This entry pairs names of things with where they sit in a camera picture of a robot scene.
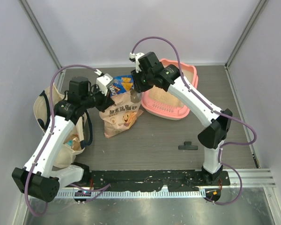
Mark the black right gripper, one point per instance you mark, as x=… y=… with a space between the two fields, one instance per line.
x=139 y=88

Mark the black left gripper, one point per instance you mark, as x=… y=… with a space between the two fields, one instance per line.
x=107 y=101

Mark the pink cat litter bag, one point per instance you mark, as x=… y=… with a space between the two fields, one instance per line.
x=120 y=116

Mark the metal litter scoop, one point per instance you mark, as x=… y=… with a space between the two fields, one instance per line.
x=134 y=96

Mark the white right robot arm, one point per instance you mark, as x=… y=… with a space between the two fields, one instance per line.
x=150 y=72

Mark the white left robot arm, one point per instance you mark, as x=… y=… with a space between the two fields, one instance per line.
x=36 y=178

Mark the pink cat litter box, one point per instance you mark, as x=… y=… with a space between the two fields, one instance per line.
x=161 y=103

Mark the blue Doritos chip bag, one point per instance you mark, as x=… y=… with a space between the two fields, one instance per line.
x=121 y=84

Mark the cream canvas tote bag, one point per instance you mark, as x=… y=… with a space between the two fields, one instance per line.
x=74 y=140

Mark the black bag clip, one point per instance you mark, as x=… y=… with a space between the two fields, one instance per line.
x=188 y=146

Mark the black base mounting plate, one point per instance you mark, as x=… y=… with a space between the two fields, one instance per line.
x=154 y=180

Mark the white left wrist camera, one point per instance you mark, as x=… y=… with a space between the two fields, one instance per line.
x=103 y=81

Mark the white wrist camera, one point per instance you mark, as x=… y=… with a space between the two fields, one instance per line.
x=134 y=57
x=103 y=81

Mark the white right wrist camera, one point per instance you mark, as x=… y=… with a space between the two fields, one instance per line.
x=134 y=57

